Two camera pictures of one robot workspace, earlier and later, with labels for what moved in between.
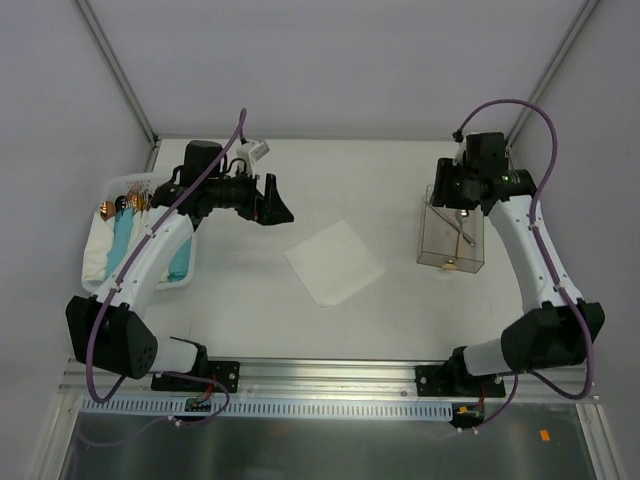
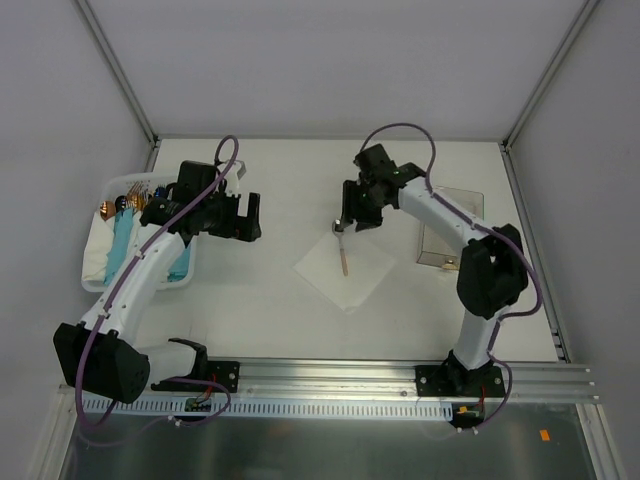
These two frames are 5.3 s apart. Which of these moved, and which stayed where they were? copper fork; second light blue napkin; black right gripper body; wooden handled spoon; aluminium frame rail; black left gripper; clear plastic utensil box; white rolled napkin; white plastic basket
Moved: black left gripper; black right gripper body; wooden handled spoon
Stayed: copper fork; clear plastic utensil box; aluminium frame rail; second light blue napkin; white rolled napkin; white plastic basket
